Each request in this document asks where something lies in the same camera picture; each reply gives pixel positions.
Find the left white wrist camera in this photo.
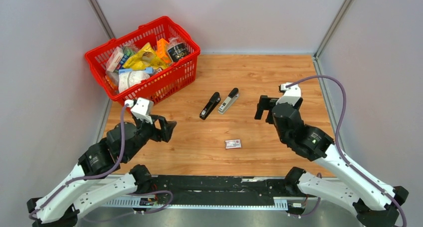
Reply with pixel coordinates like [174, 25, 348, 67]
[124, 97, 154, 124]

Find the black labelled package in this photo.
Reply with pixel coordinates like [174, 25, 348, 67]
[167, 42, 190, 63]

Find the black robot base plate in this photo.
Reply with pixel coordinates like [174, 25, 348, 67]
[129, 165, 310, 210]

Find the purple cable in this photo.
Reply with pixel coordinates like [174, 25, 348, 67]
[285, 75, 408, 227]
[28, 103, 174, 220]

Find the white red staple box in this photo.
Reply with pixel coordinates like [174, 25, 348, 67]
[225, 139, 242, 149]

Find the white pink box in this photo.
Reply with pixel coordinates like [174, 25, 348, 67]
[106, 46, 124, 72]

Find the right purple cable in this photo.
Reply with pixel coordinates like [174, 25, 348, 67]
[285, 75, 408, 227]

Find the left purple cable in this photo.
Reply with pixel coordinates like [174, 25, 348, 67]
[28, 103, 174, 220]

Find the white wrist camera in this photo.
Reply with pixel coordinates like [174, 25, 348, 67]
[276, 82, 301, 106]
[124, 97, 154, 124]

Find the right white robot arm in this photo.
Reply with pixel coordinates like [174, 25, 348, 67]
[254, 95, 409, 227]

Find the yellow snack bag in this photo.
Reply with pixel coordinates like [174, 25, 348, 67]
[123, 42, 169, 70]

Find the red plastic shopping basket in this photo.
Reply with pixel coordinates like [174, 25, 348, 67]
[85, 16, 201, 105]

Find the black and grey stapler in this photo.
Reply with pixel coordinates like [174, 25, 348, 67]
[218, 88, 239, 114]

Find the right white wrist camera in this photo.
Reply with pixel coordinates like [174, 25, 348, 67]
[276, 82, 301, 106]

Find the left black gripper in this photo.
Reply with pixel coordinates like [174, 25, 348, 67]
[124, 114, 178, 162]

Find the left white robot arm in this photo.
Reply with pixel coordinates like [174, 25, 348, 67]
[27, 115, 177, 227]

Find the orange box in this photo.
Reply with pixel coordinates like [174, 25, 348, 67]
[156, 38, 173, 64]

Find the white round package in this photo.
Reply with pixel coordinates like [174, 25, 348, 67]
[118, 70, 150, 93]

